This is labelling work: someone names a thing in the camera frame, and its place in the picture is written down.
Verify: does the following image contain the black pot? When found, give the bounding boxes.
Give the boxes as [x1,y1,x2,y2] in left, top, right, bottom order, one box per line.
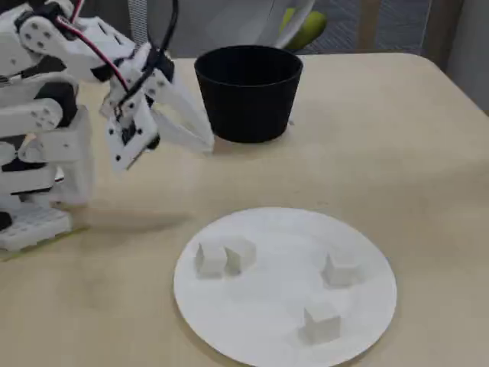
[193,44,305,145]

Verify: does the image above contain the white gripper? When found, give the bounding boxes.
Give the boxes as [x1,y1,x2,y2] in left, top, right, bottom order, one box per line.
[108,42,215,154]

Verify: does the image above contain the white green office chair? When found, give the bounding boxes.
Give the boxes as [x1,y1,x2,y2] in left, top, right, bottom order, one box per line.
[147,0,329,59]

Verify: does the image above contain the red white servo wire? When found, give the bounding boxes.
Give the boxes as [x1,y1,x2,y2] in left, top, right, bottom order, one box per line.
[53,0,131,95]

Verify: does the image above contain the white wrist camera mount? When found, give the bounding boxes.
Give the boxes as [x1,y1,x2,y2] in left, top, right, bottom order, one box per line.
[103,97,160,172]

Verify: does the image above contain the brown wooden post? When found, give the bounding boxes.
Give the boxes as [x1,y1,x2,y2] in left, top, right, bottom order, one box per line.
[360,0,378,50]

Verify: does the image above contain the white cube block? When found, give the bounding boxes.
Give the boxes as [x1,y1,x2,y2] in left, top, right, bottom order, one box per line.
[297,300,342,346]
[223,236,256,276]
[194,241,228,279]
[319,251,364,288]

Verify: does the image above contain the white round plate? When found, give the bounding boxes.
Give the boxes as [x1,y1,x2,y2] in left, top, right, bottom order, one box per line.
[173,206,398,367]

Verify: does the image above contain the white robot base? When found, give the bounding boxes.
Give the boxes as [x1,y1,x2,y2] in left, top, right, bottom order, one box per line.
[0,206,73,252]

